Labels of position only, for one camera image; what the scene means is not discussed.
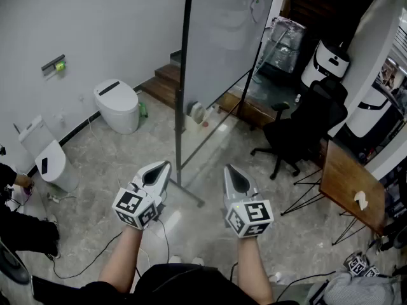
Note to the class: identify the person's white shoe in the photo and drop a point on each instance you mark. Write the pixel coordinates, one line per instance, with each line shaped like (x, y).
(198, 260)
(175, 259)

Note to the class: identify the dark round base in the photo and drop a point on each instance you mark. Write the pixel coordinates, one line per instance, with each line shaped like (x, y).
(12, 265)

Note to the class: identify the person's left forearm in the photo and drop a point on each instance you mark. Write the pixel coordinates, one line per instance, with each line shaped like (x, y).
(122, 259)

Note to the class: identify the crumpled paper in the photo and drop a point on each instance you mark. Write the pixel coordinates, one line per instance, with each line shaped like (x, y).
(361, 200)

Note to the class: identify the person's black clothing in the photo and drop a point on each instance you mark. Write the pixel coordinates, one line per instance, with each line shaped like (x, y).
(178, 284)

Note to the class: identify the translucent whiteboard accessory box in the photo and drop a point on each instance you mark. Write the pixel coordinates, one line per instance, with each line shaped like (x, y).
(195, 117)

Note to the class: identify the white toilet with tank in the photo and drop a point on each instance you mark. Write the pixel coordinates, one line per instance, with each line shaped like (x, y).
(52, 164)

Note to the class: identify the wooden staircase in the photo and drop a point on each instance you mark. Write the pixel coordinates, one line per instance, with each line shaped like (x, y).
(162, 81)

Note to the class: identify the round white toilet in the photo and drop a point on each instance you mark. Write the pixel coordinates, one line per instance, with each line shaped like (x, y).
(116, 106)

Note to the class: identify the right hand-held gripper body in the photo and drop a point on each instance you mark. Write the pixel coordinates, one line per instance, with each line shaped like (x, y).
(249, 218)

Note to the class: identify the white paper sheet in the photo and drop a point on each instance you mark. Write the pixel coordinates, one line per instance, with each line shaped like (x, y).
(276, 276)

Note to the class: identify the white sheet with green magnet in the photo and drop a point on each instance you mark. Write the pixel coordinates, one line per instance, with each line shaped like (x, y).
(257, 8)

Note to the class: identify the white delivery robot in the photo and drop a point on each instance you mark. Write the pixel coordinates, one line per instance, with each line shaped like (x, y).
(324, 65)

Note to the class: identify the plastic-wrapped furniture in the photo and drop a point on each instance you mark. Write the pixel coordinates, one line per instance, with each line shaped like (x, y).
(286, 43)

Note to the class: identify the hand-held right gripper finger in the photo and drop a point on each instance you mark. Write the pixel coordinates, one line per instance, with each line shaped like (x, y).
(252, 187)
(227, 186)

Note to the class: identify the black-framed whiteboard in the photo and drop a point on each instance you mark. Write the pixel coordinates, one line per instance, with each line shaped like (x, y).
(222, 43)

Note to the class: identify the grey wall shelf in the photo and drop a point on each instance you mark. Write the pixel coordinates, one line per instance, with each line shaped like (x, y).
(52, 63)

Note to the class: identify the black office chair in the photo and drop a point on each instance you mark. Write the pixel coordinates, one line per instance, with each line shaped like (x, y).
(302, 132)

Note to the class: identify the white and black robot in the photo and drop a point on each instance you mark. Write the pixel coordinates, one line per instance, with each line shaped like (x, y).
(372, 113)

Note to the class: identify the person's left white shoe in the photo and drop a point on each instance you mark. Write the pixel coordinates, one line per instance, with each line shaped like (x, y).
(175, 259)

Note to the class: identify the person's right forearm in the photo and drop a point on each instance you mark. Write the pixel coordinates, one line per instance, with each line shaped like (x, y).
(252, 265)

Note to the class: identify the person's right white shoe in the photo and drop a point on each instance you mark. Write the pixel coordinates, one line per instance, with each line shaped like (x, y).
(198, 260)

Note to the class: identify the green item on shelf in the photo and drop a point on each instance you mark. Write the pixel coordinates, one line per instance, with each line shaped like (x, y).
(60, 66)

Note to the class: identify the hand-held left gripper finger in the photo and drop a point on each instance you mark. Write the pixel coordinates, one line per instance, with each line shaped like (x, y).
(163, 183)
(139, 175)

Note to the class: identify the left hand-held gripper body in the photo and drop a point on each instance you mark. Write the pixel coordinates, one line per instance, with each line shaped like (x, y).
(135, 206)

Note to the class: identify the green plastic bottle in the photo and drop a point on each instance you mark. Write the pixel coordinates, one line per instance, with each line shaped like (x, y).
(143, 110)

